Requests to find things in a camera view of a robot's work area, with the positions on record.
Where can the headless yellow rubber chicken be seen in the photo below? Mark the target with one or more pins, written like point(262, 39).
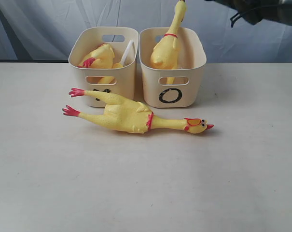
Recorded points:
point(100, 58)

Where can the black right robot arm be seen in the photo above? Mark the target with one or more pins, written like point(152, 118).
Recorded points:
point(254, 11)

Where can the cream bin marked O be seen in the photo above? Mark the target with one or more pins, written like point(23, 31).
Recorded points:
point(172, 88)

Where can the yellow chicken facing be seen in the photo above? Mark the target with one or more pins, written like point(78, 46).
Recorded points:
point(166, 52)
point(122, 114)

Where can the cream bin marked X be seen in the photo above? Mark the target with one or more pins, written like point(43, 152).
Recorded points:
point(120, 81)

